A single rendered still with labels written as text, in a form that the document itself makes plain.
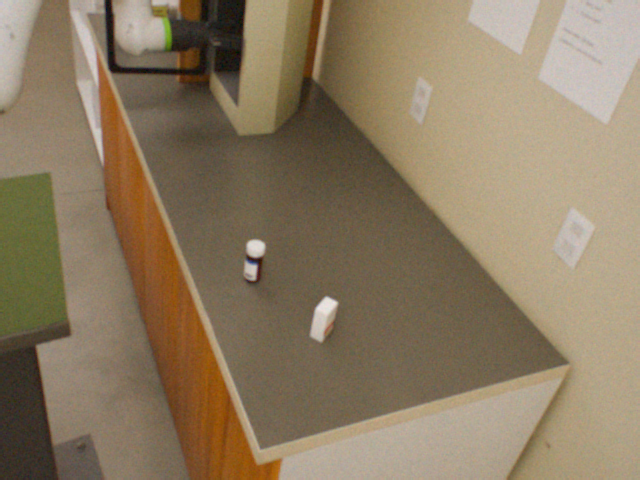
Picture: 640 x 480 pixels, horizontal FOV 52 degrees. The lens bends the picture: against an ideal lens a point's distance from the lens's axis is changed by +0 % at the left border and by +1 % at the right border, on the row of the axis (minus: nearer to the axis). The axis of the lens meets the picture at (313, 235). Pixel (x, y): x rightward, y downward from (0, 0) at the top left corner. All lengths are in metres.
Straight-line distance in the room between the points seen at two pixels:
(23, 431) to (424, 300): 0.96
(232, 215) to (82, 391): 1.06
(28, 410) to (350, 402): 0.74
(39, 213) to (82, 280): 1.68
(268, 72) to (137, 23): 0.37
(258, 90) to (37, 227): 0.91
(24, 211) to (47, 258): 0.11
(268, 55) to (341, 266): 0.68
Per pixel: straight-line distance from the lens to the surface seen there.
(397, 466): 1.44
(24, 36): 1.30
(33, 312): 1.34
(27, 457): 1.75
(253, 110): 1.95
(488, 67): 1.63
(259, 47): 1.87
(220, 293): 1.41
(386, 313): 1.44
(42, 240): 1.23
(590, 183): 1.42
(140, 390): 2.44
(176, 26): 1.90
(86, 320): 2.69
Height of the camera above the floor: 1.90
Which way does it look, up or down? 37 degrees down
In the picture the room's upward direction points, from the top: 10 degrees clockwise
